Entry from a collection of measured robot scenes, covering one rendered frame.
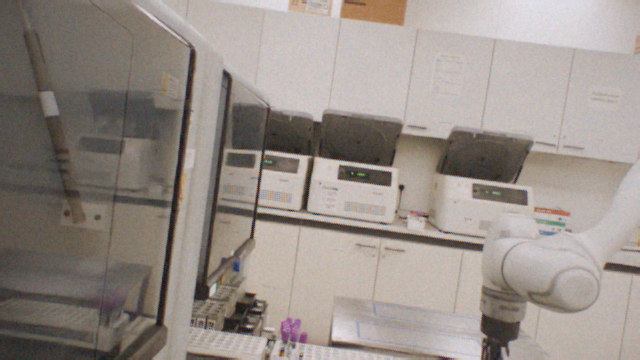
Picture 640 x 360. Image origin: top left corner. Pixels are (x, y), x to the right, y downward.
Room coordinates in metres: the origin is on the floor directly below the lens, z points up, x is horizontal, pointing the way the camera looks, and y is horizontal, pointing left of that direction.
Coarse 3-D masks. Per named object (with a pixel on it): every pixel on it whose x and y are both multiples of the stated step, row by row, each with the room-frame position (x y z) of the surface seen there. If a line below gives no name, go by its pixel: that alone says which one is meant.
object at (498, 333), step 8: (488, 320) 1.09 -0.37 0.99; (480, 328) 1.11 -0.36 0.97; (488, 328) 1.09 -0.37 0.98; (496, 328) 1.08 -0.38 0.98; (504, 328) 1.07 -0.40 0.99; (512, 328) 1.08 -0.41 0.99; (488, 336) 1.09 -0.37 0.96; (496, 336) 1.08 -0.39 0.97; (504, 336) 1.07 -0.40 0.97; (512, 336) 1.08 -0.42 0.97; (496, 344) 1.08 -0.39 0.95; (504, 344) 1.07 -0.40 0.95; (496, 352) 1.08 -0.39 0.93
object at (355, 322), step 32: (352, 320) 1.54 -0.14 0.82; (384, 320) 1.59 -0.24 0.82; (416, 320) 1.64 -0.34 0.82; (448, 320) 1.69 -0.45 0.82; (480, 320) 1.75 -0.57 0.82; (384, 352) 1.36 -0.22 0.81; (416, 352) 1.36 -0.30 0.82; (448, 352) 1.39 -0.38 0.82; (480, 352) 1.42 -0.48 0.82; (512, 352) 1.46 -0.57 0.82; (544, 352) 1.51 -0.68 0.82
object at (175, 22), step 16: (144, 0) 0.80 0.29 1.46; (160, 16) 0.80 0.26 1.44; (176, 16) 0.80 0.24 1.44; (192, 32) 0.82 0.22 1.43; (192, 112) 0.86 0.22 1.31; (192, 128) 0.88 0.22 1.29; (192, 144) 0.89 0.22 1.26; (176, 240) 0.87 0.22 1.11; (176, 256) 0.88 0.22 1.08; (176, 272) 0.89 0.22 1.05; (176, 288) 0.90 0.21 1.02; (160, 352) 0.86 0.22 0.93
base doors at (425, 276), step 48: (288, 240) 3.42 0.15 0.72; (336, 240) 3.40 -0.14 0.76; (384, 240) 3.40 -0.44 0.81; (288, 288) 3.41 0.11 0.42; (336, 288) 3.40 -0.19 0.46; (384, 288) 3.40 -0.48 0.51; (432, 288) 3.39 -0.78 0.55; (480, 288) 3.39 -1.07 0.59; (624, 288) 3.37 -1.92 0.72; (576, 336) 3.37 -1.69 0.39; (624, 336) 3.37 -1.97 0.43
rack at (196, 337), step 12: (192, 336) 1.13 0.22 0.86; (204, 336) 1.14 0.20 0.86; (216, 336) 1.15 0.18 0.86; (228, 336) 1.15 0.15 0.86; (240, 336) 1.17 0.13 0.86; (252, 336) 1.17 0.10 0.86; (192, 348) 1.08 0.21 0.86; (204, 348) 1.08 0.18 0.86; (216, 348) 1.08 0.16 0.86; (228, 348) 1.09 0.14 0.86; (240, 348) 1.09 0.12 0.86; (252, 348) 1.11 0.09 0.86; (264, 348) 1.12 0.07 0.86
